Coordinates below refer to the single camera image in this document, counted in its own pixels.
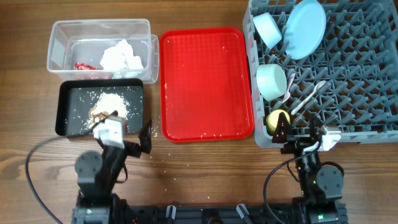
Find food scraps with rice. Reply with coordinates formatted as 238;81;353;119
85;93;129;130

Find red snack wrapper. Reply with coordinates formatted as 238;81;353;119
73;62;111;80

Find light blue plate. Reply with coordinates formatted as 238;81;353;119
284;0;326;60

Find white plastic fork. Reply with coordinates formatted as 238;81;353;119
282;73;295;103

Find light blue small bowl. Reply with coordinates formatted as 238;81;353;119
253;12;282;49

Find green bowl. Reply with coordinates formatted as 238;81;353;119
256;64;287;101

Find white plastic spoon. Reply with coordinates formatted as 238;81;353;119
291;80;326;115

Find white paper napkin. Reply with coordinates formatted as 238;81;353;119
99;39;144;79

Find black food waste tray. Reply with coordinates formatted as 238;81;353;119
55;78;144;137

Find red serving tray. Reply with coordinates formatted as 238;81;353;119
159;27;254;143

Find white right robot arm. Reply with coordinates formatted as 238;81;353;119
263;112;348;223

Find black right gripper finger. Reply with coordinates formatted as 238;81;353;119
272;112;291;144
310;113;323;137

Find clear plastic waste bin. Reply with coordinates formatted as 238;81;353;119
47;19;159;84

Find grey dishwasher rack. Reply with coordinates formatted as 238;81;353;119
243;1;397;148

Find yellow plastic cup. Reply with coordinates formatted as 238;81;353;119
266;110;290;136

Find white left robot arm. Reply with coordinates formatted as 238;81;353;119
71;111;152;224

